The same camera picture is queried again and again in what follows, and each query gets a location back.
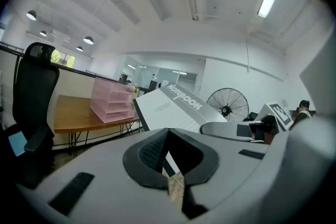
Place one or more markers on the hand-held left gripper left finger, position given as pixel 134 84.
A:
pixel 131 162

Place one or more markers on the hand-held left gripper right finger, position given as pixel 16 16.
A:
pixel 207 165

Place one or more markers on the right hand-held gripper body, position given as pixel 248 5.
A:
pixel 278 112

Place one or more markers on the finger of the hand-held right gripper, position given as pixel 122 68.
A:
pixel 218 128

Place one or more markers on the grey white book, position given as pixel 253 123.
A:
pixel 168 105

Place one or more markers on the pink metal mesh desk organizer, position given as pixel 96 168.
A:
pixel 110 102

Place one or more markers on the black floor fan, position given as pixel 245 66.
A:
pixel 228 110

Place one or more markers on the wooden table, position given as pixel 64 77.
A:
pixel 76 115

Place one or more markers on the pink flower bouquet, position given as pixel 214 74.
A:
pixel 130 88

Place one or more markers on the blue seat pad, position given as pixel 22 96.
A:
pixel 17 143

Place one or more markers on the black office chair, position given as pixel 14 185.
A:
pixel 34 91

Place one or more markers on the round pendant lamp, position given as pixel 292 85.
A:
pixel 43 33
pixel 88 40
pixel 79 49
pixel 31 15

